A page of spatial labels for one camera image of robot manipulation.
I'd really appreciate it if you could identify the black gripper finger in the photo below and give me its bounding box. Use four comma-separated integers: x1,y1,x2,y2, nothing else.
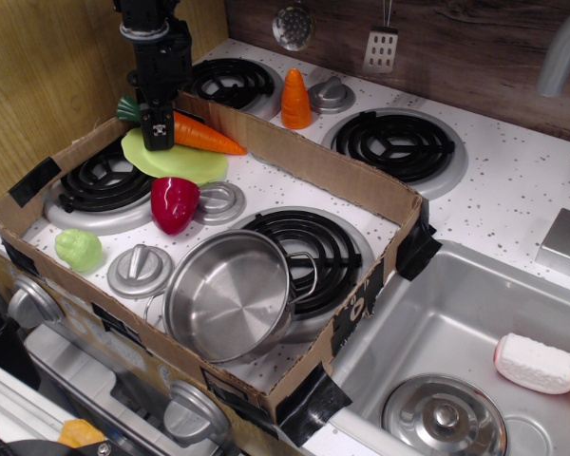
140,103,175,151

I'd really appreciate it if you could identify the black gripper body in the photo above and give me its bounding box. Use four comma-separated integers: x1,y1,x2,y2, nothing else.
125,16,192,108

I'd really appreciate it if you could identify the orange toy carrot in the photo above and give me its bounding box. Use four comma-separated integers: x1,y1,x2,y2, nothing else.
116,96,247,155

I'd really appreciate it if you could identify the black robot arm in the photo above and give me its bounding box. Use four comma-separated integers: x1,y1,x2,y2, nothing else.
113,0,192,151

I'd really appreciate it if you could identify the light green toy plate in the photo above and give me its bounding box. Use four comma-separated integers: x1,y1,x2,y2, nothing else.
121,128,228,186

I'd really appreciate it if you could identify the orange toy carrot tip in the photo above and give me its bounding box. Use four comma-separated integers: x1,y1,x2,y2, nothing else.
281,68,313,129

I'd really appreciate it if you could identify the red toy pepper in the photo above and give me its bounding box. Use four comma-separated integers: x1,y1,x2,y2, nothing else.
151,177,200,236

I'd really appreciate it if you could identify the back left stove burner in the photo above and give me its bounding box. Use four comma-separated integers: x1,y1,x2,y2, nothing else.
183,58,284,121

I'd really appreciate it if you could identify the stove burner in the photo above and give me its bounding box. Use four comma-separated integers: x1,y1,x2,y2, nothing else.
232,206,374,344
183,58,284,121
321,108,468,200
44,140,154,236

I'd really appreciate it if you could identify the front left stove burner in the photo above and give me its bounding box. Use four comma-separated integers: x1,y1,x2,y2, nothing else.
44,140,154,236

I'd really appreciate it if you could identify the hanging slotted spoon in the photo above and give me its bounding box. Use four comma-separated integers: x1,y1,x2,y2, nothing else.
272,1,316,52

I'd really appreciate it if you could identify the green toy lettuce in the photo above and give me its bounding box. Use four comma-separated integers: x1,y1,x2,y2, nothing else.
54,228,103,273

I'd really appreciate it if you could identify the silver knob front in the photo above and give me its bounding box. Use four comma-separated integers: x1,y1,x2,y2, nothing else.
106,244,174,299

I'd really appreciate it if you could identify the silver knob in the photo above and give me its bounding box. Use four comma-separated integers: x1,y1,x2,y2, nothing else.
308,76,356,114
106,244,174,299

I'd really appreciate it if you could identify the silver knob back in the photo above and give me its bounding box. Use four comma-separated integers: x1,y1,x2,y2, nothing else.
308,76,356,114

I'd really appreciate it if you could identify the steel pot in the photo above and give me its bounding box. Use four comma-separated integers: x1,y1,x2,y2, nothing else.
158,229,319,364

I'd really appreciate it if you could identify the hanging metal spatula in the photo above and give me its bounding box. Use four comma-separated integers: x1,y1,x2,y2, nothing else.
362,1,399,74

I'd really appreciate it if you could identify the oven knob left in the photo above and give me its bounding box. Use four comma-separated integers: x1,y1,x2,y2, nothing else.
8,275,65,329

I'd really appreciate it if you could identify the oven knob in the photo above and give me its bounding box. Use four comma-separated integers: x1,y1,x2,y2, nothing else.
162,380,231,447
8,275,65,329

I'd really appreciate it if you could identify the front right stove burner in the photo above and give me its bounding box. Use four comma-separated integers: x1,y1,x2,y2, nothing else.
232,206,374,344

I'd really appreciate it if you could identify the back right stove burner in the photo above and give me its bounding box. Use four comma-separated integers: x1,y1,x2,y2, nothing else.
321,108,468,200

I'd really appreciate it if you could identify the oven knob right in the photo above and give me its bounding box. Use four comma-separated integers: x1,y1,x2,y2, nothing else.
162,380,231,447

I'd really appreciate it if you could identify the cardboard fence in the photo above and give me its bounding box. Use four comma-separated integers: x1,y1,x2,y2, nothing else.
0,94,440,446

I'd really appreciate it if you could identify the yellow toy piece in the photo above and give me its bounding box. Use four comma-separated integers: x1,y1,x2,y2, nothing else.
57,418,105,448

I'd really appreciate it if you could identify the steel sink basin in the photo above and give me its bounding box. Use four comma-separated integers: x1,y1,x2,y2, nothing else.
332,242,570,455

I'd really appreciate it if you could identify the steel pot lid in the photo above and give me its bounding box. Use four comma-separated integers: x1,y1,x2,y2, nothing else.
380,374,508,455

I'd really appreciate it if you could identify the silver faucet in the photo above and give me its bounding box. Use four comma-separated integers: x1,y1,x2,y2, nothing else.
535,4,570,135

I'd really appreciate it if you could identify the white red toy sponge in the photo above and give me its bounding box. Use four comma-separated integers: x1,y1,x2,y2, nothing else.
493,333,570,395

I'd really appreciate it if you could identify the silver knob ring middle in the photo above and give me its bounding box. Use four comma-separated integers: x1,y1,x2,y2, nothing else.
192,181,247,227

